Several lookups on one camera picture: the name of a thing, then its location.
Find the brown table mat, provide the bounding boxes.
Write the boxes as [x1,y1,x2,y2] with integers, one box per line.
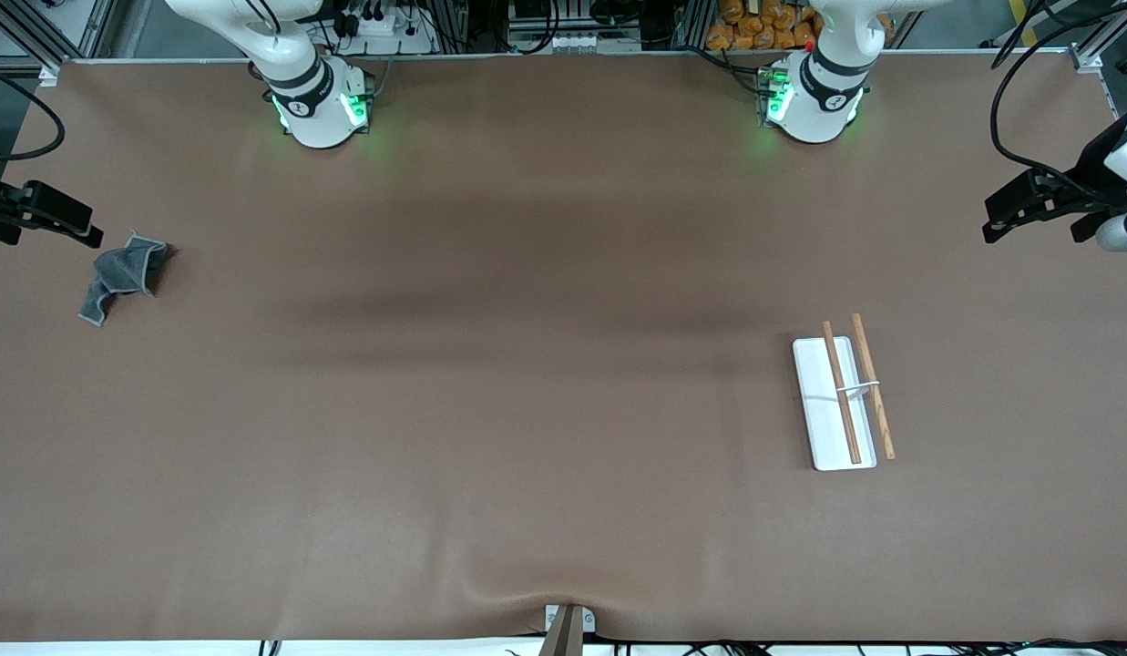
[0,50,1127,643]

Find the orange snack bags pile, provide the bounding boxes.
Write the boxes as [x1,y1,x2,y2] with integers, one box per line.
[706,0,824,52]

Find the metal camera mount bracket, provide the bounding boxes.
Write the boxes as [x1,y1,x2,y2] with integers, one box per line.
[543,603,597,656]

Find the grey and purple towel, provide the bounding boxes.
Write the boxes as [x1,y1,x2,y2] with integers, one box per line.
[77,234,175,328]

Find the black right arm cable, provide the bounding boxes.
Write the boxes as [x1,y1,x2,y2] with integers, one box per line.
[0,62,67,163]

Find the aluminium frame profile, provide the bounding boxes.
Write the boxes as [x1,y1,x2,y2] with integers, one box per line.
[0,0,118,76]
[1069,0,1127,76]

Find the white rectangular tray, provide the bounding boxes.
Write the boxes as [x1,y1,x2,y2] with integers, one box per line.
[792,313,896,472]

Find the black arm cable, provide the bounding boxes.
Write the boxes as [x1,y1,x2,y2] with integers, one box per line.
[989,0,1127,200]
[0,62,67,163]

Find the grey equipment box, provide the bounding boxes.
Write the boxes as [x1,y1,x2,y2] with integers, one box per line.
[507,0,651,54]

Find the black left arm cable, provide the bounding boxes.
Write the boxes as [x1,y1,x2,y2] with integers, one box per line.
[989,0,1127,200]

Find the white power strip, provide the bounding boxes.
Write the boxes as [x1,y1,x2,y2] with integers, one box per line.
[331,0,439,56]

